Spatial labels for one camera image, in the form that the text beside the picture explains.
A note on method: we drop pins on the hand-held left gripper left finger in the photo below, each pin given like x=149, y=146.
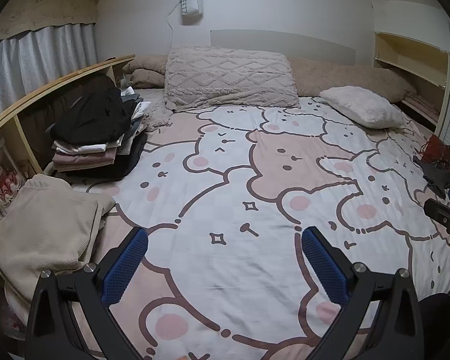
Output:
x=125, y=266

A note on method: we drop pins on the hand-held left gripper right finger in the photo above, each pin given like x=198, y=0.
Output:
x=324, y=266

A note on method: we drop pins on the dark grey tank top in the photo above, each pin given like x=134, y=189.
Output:
x=435, y=178

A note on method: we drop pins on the stack of folded clothes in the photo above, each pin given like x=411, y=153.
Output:
x=97, y=153

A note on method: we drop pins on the red-brown garment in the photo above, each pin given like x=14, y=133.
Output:
x=440, y=152

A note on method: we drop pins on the beige knit sweater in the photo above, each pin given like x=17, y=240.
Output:
x=45, y=228

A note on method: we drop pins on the bear printed bed blanket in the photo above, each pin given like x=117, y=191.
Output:
x=247, y=180

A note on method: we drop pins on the small white fluffy pillow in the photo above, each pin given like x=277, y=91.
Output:
x=363, y=107

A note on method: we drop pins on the framed flower decoration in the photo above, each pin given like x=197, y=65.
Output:
x=2, y=180

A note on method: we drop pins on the black garment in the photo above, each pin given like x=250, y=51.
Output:
x=93, y=116

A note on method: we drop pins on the long beige bolster cushion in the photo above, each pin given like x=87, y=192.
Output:
x=345, y=77

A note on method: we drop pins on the wooden bedside shelf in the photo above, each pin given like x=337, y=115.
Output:
x=22, y=103

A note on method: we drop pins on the folded beige fleece pillow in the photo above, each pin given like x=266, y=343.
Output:
x=146, y=71

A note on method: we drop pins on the large textured beige pillow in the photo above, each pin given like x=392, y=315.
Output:
x=228, y=77

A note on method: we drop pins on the white curtain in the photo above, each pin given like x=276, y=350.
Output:
x=41, y=56

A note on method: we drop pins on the beige curtain valance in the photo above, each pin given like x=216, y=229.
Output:
x=41, y=11

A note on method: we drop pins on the yellow wall niche shelf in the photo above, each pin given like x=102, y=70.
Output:
x=408, y=56

